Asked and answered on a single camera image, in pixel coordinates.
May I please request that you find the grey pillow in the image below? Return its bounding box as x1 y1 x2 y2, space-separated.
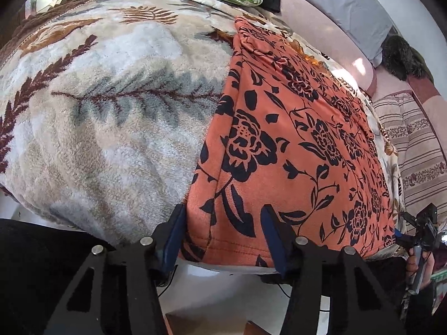
291 0 394 68

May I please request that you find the striped floral quilt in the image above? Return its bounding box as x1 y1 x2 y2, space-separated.
372 91 447 233

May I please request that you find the person's right hand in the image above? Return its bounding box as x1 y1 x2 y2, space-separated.
406 248 436 291

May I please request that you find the pink and maroon cloth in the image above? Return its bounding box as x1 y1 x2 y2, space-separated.
407 73 447 170

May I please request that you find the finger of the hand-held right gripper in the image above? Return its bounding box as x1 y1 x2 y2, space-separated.
394 229 414 250

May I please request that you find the dark fuzzy cloth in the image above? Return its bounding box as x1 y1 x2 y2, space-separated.
381 35 434 82

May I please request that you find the leaf print fleece blanket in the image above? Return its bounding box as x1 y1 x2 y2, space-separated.
0 0 406 252

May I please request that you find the orange floral garment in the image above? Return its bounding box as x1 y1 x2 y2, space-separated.
178 16 398 270

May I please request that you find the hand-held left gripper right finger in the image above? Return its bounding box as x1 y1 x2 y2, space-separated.
260 204 408 335

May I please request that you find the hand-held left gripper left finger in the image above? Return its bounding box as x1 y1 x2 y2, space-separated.
44 203 187 335

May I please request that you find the pink quilted mattress cover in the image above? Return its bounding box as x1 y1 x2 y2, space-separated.
279 0 378 94

